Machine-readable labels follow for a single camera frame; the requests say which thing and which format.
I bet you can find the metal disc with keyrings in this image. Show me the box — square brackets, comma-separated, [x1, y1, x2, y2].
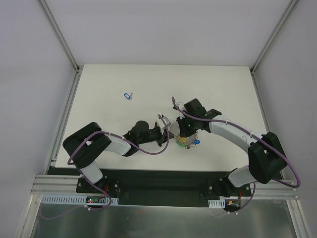
[169, 122, 199, 149]

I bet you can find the green tag key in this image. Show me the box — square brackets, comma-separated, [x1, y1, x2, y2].
[176, 142, 185, 147]

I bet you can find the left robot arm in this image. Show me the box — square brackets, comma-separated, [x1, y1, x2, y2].
[62, 119, 174, 193]

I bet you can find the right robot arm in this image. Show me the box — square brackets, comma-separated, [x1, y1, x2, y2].
[172, 99, 287, 197]

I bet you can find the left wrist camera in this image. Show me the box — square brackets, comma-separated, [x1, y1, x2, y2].
[157, 114, 171, 130]

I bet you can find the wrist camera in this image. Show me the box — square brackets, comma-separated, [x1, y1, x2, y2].
[157, 114, 171, 130]
[172, 102, 186, 111]

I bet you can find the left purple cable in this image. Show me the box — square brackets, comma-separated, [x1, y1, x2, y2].
[66, 115, 170, 211]

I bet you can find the purple cable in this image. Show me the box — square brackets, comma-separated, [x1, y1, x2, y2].
[66, 115, 170, 211]
[171, 96, 302, 214]

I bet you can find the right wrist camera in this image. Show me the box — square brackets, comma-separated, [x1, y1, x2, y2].
[172, 102, 186, 111]

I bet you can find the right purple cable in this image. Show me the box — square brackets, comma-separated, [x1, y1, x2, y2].
[171, 96, 302, 214]

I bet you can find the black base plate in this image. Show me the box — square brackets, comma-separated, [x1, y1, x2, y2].
[47, 166, 288, 206]

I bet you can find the right aluminium frame rail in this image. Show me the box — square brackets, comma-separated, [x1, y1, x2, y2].
[250, 0, 299, 179]

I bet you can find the aluminium frame rail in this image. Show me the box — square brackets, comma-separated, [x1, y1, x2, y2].
[38, 0, 84, 174]
[250, 0, 299, 179]

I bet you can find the right white cable duct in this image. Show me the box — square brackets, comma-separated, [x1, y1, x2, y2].
[208, 199, 225, 209]

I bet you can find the left aluminium frame rail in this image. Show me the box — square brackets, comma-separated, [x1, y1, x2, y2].
[38, 0, 84, 174]

